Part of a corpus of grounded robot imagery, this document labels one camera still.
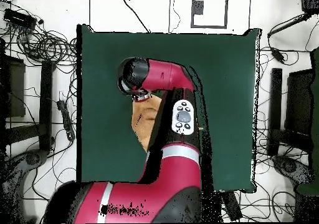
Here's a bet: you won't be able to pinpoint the orange terry towel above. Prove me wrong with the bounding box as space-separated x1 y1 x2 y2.
131 94 164 153

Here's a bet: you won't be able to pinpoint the dark green table cloth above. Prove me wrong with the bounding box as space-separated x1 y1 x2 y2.
76 24 262 194

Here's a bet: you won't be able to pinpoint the black power strip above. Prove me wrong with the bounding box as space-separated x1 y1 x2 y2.
56 99 76 142

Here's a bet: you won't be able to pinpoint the grey tripod base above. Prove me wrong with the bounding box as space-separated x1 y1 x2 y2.
0 149 49 223
272 155 314 185

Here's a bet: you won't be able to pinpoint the black power brick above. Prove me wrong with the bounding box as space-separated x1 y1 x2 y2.
221 190 243 222

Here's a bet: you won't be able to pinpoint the black power adapter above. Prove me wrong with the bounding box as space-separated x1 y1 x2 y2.
270 47 287 63

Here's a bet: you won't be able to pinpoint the black multi-port hub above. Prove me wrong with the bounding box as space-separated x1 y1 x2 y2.
3 7 37 31

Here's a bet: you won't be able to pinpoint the black box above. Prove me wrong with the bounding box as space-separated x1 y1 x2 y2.
300 0 319 14

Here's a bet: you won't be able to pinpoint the black metal stand frame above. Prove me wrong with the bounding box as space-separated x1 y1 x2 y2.
0 39 55 152
267 67 315 157

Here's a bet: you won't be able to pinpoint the tangled black cables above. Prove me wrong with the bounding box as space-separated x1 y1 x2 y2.
0 0 78 69

